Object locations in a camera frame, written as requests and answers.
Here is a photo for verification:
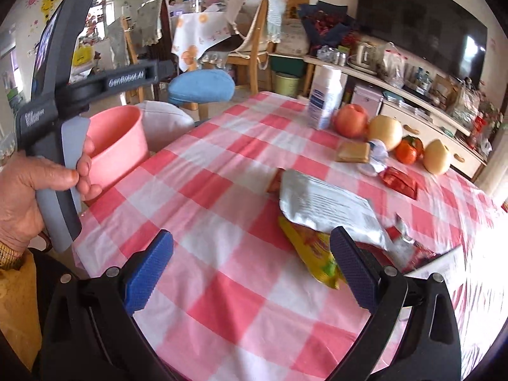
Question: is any gold biscuit packet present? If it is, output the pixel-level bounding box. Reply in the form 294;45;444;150
336;142;370;164

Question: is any pink plastic bucket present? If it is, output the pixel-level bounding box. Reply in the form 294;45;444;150
87;106;150;195

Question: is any white tv cabinet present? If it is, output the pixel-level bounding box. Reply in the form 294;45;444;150
303;54;487;182

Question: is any giraffe wall sticker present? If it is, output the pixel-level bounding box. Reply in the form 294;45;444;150
40;0;58;23

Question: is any yellow pear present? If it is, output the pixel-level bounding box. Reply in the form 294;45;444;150
366;114;404;151
423;139;452;176

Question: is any orange persimmon back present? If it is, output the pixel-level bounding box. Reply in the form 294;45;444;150
408;136;424;159

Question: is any pink checkered tablecloth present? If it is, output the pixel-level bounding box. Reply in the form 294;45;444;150
74;92;507;380

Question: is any blue cushioned stool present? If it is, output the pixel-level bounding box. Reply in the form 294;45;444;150
168;70;235;106

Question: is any black television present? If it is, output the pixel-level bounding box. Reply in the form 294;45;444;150
357;0;487;85

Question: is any silver red torn wrapper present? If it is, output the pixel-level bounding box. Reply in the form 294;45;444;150
386;214;436;273

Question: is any pink storage box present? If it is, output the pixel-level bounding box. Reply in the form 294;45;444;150
351;84;383;119

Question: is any green waste bin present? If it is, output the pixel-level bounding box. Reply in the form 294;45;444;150
274;72;300;98

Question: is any white barcode paper box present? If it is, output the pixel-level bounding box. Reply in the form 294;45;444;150
406;246;466;292

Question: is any yellow green snack bag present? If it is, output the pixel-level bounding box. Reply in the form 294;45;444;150
278;215;345;289

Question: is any yellow sleeve forearm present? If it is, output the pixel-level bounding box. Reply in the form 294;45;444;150
1;244;42;371

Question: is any orange persimmon front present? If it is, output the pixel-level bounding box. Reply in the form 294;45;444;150
395;137;418;165

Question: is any white crumpled foil wrapper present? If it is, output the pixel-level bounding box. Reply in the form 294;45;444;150
357;139;388;177

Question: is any red apple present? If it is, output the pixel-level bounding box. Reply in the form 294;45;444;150
333;104;369;138

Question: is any white cushioned chair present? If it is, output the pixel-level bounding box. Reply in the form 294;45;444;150
136;101;195;152

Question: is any cream electric kettle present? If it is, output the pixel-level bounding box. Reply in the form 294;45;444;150
348;41;377;75

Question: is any red snack packet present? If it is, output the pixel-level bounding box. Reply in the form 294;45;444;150
379;167;419;200

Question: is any dark flower bouquet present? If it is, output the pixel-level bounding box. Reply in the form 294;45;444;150
297;0;359;55

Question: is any wooden chair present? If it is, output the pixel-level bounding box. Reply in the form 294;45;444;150
198;0;279;97

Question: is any white blue milk bottle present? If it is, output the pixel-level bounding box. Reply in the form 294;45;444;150
307;66;347;130

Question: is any yellow pear right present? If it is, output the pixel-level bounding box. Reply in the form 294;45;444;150
423;139;452;176

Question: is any person's left hand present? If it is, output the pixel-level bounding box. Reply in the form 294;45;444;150
1;138;103;253

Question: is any orange persimmon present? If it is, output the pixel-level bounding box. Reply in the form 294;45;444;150
408;136;424;159
395;137;418;165

